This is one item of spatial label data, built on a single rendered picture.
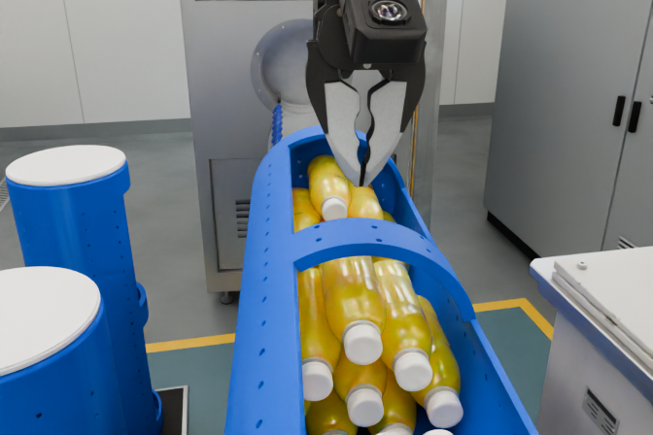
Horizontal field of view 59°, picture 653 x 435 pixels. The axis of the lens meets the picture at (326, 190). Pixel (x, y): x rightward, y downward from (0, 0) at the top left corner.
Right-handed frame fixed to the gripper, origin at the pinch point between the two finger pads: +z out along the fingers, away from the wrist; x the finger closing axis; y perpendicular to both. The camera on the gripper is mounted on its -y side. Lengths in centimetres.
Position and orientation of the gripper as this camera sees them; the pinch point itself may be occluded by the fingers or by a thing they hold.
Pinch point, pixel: (361, 175)
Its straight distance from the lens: 46.5
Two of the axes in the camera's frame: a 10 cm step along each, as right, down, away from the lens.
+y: -0.8, -3.8, 9.2
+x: -10.0, 0.3, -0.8
